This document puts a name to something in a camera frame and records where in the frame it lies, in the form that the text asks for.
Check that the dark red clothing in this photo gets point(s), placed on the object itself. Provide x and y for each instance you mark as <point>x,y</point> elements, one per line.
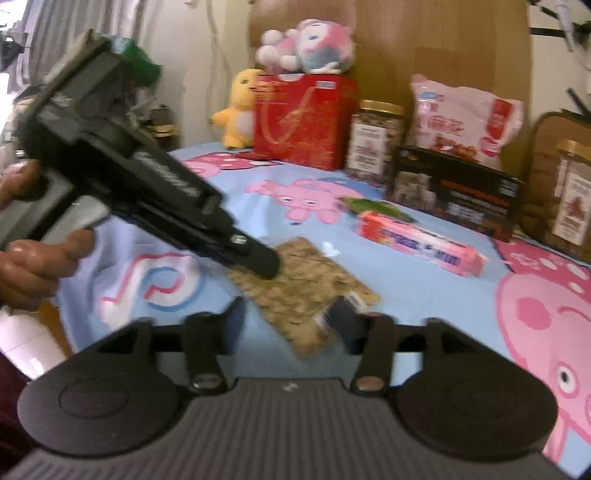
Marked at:
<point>11,415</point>

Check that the long pink snack box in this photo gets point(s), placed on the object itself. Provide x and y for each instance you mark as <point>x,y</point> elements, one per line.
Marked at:
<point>415,240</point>

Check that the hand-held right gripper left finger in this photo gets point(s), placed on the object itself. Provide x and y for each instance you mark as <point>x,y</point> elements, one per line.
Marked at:
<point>203,341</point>

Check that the black metal rack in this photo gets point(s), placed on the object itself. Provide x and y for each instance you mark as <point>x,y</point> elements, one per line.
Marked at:
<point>558,27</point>

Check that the green bag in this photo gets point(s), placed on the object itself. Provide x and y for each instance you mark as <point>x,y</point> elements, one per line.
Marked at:
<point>141,62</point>

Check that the green snack packet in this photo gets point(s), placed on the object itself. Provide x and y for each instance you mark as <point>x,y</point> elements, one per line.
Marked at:
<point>374,207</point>

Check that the grey curtain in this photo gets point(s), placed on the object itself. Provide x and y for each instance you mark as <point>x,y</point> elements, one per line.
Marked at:
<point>51,27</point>

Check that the red gift bag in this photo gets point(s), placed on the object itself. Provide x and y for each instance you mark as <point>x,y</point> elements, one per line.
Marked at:
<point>309,124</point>

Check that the printed blue pink blanket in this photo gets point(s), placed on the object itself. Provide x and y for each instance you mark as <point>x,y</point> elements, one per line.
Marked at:
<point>438,314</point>

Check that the pink white snack bag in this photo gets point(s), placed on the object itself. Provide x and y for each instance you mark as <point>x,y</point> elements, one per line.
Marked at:
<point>461,120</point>

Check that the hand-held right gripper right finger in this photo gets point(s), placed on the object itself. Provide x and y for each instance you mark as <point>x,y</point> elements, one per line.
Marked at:
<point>344,323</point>

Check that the clear jar of nuts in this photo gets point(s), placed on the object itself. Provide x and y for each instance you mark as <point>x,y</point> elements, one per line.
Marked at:
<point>374,143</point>
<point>575,203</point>

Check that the black snack box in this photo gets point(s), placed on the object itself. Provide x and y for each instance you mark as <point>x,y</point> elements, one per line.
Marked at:
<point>461,194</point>

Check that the small white pink plush toy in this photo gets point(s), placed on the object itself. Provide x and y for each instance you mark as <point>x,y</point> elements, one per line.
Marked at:
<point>274,50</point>

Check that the clear zip bag of grains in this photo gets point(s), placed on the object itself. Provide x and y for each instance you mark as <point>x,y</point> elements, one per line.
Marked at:
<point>304,286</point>

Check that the person's left hand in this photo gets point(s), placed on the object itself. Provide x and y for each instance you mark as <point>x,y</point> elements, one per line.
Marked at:
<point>37,272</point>

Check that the yellow duck plush toy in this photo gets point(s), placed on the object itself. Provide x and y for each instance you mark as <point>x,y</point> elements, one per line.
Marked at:
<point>240,110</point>

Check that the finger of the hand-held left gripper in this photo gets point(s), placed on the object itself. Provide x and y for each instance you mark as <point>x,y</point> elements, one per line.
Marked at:
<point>258,261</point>

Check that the wooden headboard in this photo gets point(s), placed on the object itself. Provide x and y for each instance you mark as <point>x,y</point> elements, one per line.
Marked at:
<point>415,41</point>

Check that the pink grey plush toy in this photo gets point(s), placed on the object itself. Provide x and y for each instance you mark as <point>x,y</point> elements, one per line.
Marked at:
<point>323,46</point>

